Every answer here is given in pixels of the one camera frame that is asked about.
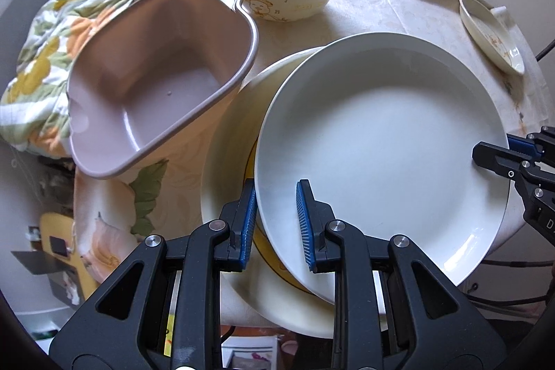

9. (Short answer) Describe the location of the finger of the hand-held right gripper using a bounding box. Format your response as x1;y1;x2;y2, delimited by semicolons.
507;127;555;170
472;141;527;180

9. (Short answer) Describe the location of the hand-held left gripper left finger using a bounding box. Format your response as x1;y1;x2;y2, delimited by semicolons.
49;178;257;370

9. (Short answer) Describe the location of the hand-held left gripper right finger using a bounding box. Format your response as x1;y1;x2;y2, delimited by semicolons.
296;179;508;370

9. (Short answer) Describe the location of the large cream plate yellow ring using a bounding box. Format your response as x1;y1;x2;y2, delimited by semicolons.
200;47;389;339

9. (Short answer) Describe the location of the white round plate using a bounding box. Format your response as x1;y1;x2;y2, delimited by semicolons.
254;33;511;306

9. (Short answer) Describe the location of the pink bowl with handles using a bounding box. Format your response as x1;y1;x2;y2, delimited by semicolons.
67;0;260;180

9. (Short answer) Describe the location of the small cream dish orange print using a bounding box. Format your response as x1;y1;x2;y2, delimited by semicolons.
459;0;526;75

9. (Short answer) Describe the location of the cream patterned tablecloth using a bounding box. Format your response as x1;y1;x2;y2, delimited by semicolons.
71;0;547;327

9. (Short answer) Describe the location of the yellow box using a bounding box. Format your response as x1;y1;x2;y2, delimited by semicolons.
38;213;87;271

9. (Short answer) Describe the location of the floral blanket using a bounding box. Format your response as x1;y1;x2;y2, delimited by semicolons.
0;0;400;158

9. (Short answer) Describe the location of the black cable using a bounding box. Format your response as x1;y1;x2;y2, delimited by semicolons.
466;257;555;310

